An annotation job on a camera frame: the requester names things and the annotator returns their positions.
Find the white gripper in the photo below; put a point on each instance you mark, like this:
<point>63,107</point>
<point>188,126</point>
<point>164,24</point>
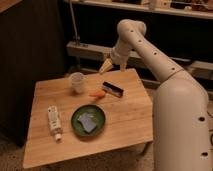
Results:
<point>118,57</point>

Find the green ceramic bowl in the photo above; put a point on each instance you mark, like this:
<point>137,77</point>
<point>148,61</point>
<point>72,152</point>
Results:
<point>96,114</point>

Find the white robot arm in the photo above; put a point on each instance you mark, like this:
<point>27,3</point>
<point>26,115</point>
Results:
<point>180,118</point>

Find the black rectangular box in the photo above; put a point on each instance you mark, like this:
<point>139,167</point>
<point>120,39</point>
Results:
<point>112,89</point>

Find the orange carrot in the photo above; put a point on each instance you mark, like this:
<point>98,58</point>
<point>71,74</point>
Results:
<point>98,94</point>

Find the translucent plastic cup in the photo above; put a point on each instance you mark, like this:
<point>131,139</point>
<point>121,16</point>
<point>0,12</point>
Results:
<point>77,82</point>

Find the metal stand pole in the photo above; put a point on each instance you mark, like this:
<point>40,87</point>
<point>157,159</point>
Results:
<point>76,35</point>

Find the blue grey sponge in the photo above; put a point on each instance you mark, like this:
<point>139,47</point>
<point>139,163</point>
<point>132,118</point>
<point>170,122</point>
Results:
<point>87,123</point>

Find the upper wooden shelf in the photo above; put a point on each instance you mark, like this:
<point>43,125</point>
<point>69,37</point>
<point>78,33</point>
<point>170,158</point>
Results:
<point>187,8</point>

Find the white tube bottle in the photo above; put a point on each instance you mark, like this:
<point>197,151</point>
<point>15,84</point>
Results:
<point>55,123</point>

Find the long grey case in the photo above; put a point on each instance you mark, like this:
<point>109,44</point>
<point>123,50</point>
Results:
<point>198,69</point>

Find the wooden folding table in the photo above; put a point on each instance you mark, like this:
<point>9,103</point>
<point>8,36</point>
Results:
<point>113,112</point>

